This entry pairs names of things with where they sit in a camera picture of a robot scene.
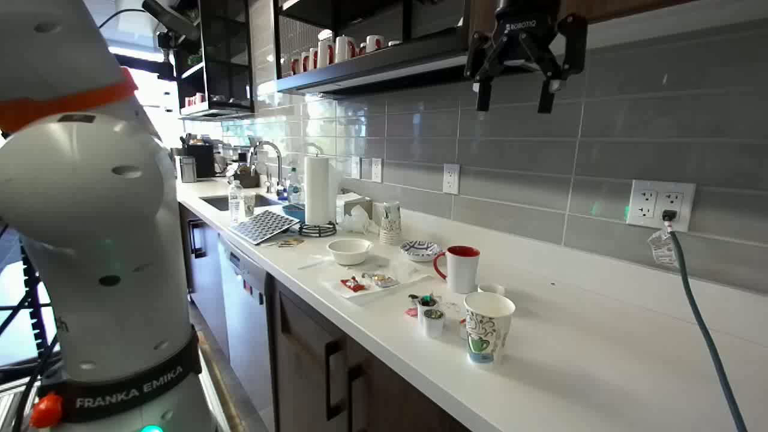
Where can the white wall outlet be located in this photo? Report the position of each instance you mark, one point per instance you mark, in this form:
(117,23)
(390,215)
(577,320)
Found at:
(645,206)
(374,170)
(452,178)

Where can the large printed paper cup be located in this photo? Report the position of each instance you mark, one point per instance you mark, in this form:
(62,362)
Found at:
(488,332)

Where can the paper towel roll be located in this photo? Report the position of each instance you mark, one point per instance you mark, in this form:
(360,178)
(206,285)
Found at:
(319,191)

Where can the black wall shelf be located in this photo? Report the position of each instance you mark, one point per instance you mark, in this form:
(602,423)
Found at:
(374,68)

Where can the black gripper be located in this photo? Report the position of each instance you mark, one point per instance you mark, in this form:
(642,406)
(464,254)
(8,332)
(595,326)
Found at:
(523,27)

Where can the silver peanut butter sachet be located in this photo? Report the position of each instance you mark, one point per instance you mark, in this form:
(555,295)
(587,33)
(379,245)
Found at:
(381,279)

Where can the steel dishwasher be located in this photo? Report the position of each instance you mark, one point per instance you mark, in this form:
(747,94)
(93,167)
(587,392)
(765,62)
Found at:
(243,320)

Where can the white rectangular tray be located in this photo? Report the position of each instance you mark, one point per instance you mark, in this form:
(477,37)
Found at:
(399,278)

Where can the dark wood counter cabinet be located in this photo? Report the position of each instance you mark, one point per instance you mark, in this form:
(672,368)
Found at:
(319,375)

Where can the white red ceramic mug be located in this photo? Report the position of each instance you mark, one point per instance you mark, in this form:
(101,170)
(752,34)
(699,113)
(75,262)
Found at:
(324,50)
(372,45)
(343,50)

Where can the white coffee pod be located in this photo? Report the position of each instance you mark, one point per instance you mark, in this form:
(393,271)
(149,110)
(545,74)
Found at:
(432,323)

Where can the crumpled clear plastic bag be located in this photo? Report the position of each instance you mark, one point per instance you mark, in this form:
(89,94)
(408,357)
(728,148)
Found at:
(354,212)

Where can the black open cabinet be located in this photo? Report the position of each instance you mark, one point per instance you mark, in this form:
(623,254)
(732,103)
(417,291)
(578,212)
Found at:
(229,57)

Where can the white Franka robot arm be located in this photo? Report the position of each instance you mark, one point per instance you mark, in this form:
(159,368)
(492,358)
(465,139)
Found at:
(86,200)

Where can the red ketchup sachet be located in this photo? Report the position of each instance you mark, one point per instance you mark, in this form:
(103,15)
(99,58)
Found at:
(354,285)

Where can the small printed paper cup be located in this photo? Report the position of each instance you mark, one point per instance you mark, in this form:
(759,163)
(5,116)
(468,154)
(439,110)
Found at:
(390,221)

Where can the steel sink basin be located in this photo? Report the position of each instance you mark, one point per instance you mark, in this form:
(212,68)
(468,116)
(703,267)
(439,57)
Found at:
(224,202)

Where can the blue patterned dish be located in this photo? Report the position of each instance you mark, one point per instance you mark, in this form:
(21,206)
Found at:
(293,215)

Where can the white mug red rim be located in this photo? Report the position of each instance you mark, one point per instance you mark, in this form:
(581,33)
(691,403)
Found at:
(461,273)

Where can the green-lid coffee pod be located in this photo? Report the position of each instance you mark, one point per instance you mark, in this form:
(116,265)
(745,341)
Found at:
(428,304)

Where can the chrome sink faucet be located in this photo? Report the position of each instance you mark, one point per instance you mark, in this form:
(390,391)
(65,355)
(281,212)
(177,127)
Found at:
(277,157)

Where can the black coffee machine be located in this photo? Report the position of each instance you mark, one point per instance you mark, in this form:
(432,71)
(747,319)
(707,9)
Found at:
(199,159)

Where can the clear drinking glass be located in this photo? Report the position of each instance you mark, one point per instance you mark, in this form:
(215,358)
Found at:
(247,208)

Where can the blue patterned small bowl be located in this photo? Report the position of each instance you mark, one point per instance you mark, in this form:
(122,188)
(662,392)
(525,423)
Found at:
(421,250)

